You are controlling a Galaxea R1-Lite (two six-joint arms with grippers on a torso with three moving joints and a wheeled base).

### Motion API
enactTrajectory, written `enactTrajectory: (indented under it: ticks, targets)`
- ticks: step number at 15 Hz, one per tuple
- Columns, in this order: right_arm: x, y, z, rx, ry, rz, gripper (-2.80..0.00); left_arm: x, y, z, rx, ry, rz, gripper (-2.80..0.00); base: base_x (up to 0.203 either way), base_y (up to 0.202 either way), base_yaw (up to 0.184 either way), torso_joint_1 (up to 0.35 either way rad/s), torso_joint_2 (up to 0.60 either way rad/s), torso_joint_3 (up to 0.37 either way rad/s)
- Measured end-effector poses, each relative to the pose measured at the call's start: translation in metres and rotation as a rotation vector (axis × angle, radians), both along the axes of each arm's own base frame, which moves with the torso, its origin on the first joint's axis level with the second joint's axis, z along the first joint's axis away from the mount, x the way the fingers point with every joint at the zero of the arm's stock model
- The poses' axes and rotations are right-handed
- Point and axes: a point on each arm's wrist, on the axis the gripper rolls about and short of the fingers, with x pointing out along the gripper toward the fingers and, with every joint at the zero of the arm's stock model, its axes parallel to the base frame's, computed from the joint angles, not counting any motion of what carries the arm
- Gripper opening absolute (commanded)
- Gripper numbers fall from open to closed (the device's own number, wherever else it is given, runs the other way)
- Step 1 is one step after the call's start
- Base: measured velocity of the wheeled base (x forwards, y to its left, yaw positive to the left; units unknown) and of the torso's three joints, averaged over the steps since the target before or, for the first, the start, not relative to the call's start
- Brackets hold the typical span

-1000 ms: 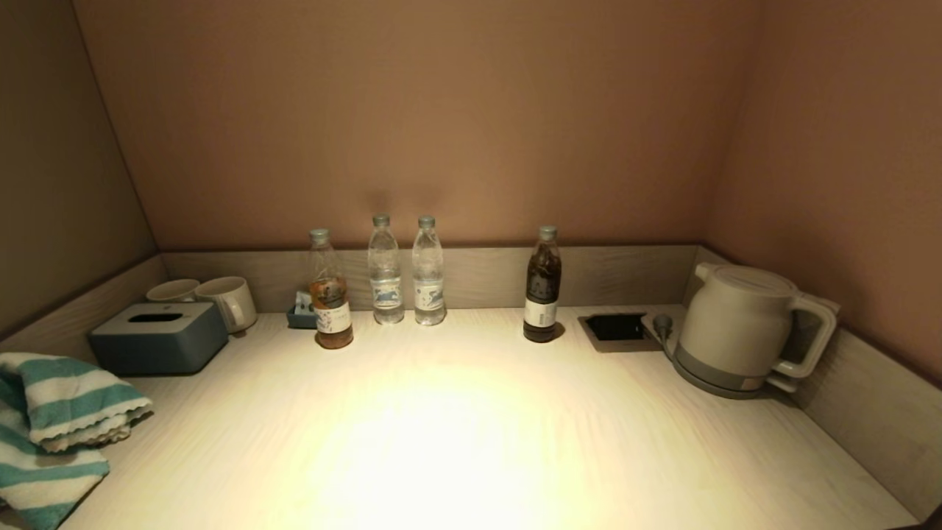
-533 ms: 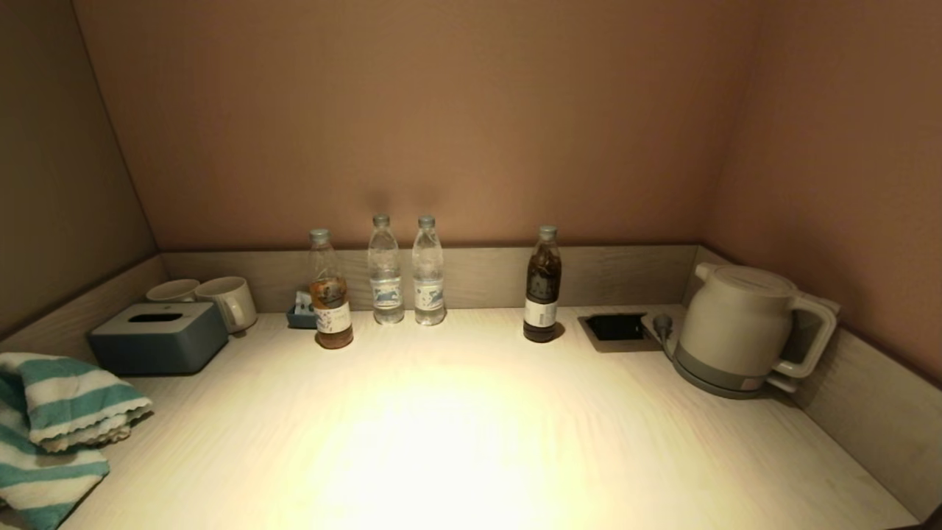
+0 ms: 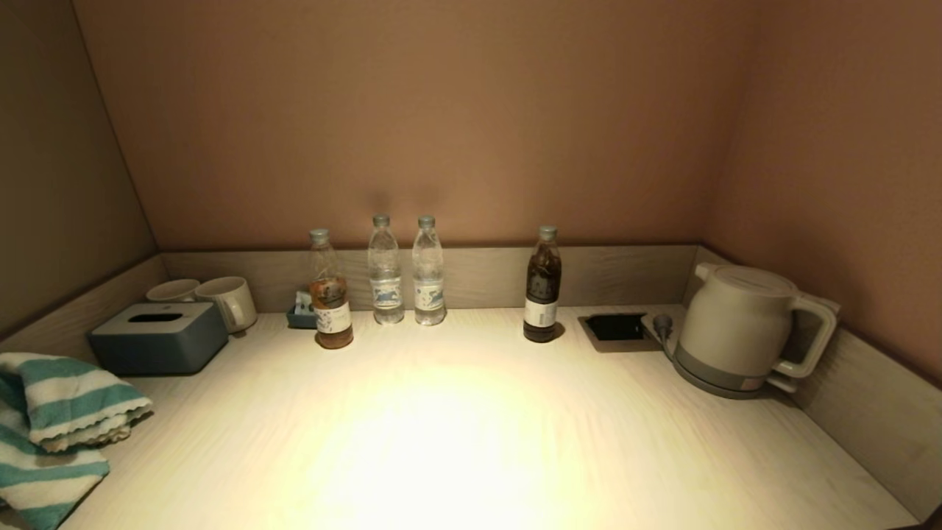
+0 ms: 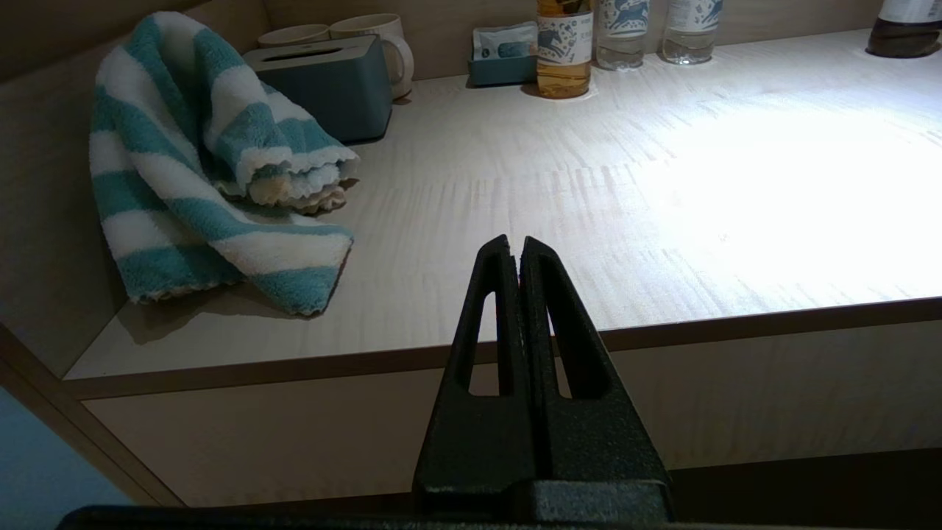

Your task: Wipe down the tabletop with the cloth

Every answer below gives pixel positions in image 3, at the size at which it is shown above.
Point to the white ceramic mug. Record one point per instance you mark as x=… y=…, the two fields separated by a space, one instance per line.
x=173 y=290
x=227 y=299

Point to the teal white striped towel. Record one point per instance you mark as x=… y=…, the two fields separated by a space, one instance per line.
x=59 y=412

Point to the white electric kettle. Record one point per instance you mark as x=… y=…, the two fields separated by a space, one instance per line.
x=738 y=318

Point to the small blue tray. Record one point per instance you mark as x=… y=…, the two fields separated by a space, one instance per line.
x=299 y=320

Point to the grey kettle power plug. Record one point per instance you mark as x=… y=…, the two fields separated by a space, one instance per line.
x=664 y=325

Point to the grey kettle base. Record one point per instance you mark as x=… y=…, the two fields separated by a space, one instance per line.
x=706 y=377

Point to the blue-grey tissue box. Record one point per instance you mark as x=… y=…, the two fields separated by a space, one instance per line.
x=158 y=342

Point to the bottle with amber liquid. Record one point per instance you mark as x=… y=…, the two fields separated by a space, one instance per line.
x=332 y=318

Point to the recessed black socket box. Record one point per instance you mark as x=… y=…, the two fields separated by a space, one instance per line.
x=618 y=329

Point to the clear water bottle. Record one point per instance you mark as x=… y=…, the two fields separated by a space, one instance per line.
x=430 y=288
x=386 y=288

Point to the bottle with dark liquid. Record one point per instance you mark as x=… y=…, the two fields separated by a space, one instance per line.
x=542 y=296

